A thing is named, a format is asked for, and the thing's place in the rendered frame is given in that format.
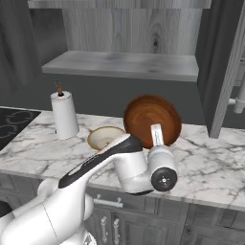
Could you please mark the grey wooden cabinet door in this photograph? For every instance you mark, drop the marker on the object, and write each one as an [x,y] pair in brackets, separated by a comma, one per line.
[19,48]
[217,63]

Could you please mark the white paper towel roll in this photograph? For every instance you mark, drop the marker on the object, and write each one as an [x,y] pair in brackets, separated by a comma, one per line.
[65,118]

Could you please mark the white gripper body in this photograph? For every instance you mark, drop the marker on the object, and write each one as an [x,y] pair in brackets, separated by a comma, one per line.
[157,135]

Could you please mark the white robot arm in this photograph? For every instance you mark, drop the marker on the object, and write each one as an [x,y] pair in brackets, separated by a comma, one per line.
[127,166]

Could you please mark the grey cupboard door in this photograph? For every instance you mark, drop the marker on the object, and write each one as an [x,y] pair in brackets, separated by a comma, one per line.
[97,229]
[150,229]

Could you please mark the black hob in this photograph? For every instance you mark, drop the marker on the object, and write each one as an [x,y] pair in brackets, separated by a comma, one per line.
[12,124]

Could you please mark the beige bowl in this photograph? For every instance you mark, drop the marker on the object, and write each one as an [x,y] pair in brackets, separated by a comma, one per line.
[103,135]

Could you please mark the grey drawer front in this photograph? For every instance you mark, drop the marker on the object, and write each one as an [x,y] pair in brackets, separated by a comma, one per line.
[137,202]
[217,215]
[19,186]

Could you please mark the brown wooden bowl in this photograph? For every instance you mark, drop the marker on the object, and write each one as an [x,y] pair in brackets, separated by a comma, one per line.
[140,115]

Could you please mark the grey wooden wall cabinet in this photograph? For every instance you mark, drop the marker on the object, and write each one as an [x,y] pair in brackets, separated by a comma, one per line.
[127,63]

